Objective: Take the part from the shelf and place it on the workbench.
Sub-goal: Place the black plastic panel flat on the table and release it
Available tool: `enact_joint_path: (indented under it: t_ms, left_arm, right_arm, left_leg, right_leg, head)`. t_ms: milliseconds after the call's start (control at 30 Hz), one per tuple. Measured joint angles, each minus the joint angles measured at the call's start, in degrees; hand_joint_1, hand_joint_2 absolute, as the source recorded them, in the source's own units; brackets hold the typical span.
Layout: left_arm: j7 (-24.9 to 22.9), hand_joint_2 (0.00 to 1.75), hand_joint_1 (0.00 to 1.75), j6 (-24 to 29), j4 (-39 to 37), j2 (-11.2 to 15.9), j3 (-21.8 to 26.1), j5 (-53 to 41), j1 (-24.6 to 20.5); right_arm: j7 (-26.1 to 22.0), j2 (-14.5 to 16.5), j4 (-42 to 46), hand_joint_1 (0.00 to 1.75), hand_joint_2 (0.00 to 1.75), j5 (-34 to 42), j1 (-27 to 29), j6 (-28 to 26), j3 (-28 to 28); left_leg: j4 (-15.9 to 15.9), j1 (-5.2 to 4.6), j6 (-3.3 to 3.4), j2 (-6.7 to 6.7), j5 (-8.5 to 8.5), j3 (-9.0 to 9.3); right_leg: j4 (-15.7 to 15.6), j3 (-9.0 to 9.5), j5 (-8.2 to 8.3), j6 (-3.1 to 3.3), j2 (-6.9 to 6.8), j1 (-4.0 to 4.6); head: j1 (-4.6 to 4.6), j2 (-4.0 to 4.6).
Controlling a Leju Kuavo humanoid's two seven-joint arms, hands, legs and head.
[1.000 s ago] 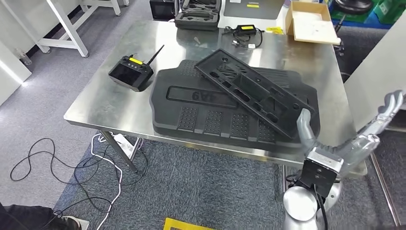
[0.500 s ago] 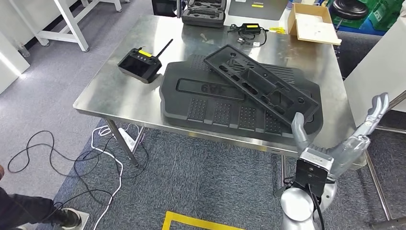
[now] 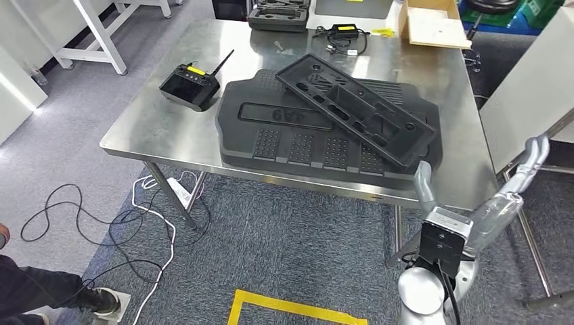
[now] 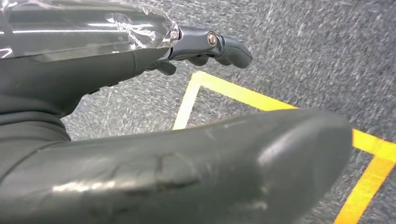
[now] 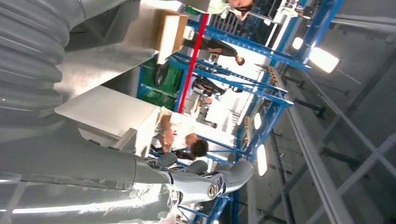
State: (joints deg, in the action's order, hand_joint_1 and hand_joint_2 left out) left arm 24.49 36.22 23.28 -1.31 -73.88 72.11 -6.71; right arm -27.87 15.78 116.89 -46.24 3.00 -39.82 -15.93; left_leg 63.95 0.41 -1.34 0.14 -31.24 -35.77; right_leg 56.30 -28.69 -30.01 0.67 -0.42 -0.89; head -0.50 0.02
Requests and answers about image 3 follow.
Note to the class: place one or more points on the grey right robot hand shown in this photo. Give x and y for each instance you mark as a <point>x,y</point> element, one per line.
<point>493,220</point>

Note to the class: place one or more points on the person's hand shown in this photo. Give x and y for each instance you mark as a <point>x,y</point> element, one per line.
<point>3,237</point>

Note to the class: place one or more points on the black plastic panel part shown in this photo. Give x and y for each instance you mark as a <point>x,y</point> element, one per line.
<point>403,148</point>

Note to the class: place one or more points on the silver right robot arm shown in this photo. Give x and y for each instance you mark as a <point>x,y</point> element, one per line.
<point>421,296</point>

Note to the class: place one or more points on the stainless steel workbench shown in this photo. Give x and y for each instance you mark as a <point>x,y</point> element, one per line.
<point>157,134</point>
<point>533,251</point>

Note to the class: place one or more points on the black moulded car part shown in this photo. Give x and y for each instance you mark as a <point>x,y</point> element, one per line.
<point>251,143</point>

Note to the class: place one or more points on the person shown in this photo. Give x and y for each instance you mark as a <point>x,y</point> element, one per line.
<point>36,287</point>

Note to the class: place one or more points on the raised metal floor socket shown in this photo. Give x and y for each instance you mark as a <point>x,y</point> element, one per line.
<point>114,309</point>

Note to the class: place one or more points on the white cabinet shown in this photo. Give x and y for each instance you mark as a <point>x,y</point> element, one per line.
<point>15,103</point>
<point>529,89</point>

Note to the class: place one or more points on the chrome office chair base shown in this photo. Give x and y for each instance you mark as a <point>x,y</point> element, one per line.
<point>473,58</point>

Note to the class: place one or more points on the clear plastic bottle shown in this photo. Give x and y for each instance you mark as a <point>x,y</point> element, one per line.
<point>39,77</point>

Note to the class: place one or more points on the white power strip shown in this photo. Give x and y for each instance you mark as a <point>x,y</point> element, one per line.
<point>179,189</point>

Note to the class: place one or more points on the blue platform cart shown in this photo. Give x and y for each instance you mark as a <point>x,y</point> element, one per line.
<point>502,30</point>

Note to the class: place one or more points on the open cardboard box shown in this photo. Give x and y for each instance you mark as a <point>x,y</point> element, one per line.
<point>435,29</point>

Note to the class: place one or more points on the green plastic crate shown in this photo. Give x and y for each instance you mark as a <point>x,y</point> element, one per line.
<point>538,11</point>

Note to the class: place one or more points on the black round stool seat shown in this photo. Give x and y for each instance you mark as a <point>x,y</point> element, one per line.
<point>491,5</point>

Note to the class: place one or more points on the yellow label tag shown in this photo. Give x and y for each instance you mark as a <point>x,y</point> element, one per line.
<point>383,32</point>

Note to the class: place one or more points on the black remote controller with antenna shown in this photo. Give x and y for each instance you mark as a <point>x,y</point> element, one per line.
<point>186,92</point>

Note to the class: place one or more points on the black device yellow label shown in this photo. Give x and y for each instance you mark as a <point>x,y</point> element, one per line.
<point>345,30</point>

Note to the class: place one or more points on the clear plastic scrap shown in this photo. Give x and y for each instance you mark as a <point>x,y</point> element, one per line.
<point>279,46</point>

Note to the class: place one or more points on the black foam-lined carry case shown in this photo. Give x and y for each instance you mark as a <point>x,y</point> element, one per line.
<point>278,18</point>

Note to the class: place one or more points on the small black monitor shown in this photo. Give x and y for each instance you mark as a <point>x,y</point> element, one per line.
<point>228,9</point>

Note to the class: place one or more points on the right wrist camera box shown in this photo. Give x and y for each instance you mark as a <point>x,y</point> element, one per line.
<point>441,246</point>

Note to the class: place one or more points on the white metal frame table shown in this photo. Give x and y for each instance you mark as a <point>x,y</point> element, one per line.
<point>101,38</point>

